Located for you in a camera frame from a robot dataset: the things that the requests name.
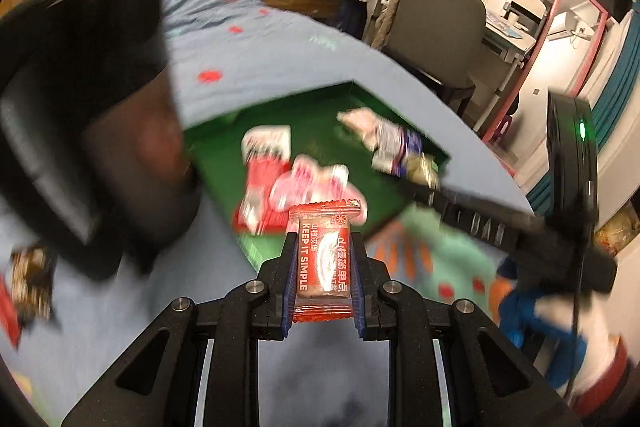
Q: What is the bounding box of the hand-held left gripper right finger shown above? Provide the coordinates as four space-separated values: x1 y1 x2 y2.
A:
350 232 583 427

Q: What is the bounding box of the white purple snack packet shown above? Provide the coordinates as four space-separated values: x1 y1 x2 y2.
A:
372 119 427 178

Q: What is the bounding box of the brown snack packet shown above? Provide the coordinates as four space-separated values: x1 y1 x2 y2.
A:
10 244 58 325

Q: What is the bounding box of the pink framed mirror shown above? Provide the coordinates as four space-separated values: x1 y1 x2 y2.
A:
479 0 612 144

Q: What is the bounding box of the small orange-red candy packet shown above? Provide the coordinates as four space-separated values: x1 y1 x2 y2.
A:
289 199 362 324

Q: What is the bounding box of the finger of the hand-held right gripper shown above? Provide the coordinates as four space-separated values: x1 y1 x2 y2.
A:
400 181 546 254

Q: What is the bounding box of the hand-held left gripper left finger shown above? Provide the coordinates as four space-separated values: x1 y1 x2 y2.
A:
60 232 301 427

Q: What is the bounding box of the desk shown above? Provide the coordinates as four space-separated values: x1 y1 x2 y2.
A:
345 0 539 60

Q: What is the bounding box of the teal curtain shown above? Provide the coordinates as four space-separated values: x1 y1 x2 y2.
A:
529 6 640 219

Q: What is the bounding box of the person's right hand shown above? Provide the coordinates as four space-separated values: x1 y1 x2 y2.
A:
495 254 618 395

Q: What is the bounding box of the pink striped snack packet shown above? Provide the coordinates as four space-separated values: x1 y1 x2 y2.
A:
337 107 387 142

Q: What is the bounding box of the pink cartoon snack packet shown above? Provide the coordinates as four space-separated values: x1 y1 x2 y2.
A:
270 154 368 228

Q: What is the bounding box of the blue bag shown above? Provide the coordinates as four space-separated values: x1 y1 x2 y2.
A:
339 0 369 38

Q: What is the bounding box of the red and white snack packet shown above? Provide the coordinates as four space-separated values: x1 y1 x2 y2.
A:
232 125 293 235

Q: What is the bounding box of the green tray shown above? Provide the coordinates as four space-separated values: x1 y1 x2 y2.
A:
182 79 453 273

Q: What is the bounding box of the beige candy packet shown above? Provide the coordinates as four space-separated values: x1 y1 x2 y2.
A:
405 152 443 188

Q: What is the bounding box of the dark red snack packet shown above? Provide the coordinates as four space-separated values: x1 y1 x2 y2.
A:
0 277 23 350

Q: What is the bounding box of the grey chair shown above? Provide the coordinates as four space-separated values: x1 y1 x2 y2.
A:
384 0 489 118

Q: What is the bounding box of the black cable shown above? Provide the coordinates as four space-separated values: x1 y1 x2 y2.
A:
562 227 590 404

